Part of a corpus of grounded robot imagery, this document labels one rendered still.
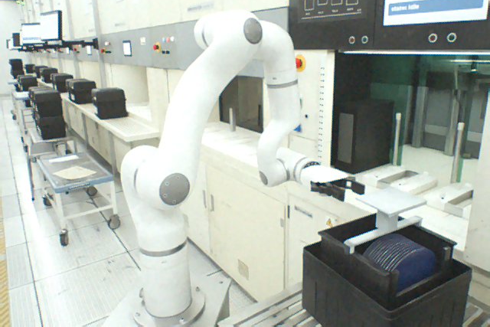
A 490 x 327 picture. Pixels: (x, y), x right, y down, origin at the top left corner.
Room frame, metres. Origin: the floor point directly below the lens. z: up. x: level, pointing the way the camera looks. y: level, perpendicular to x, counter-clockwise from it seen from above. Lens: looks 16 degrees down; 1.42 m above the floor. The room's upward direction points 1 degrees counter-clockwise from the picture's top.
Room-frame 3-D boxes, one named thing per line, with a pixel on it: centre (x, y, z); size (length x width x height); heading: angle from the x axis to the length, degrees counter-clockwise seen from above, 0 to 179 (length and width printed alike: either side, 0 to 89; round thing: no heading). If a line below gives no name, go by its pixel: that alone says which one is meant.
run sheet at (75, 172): (2.75, 1.44, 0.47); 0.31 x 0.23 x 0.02; 56
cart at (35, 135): (4.30, 2.47, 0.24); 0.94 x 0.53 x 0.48; 34
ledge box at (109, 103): (3.38, 1.34, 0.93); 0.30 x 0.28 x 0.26; 32
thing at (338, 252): (0.75, -0.30, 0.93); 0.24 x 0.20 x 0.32; 119
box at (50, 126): (4.04, 2.30, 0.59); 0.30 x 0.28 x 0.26; 35
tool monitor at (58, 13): (3.70, 1.77, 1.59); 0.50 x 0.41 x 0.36; 125
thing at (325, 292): (0.75, -0.30, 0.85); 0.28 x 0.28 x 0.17; 29
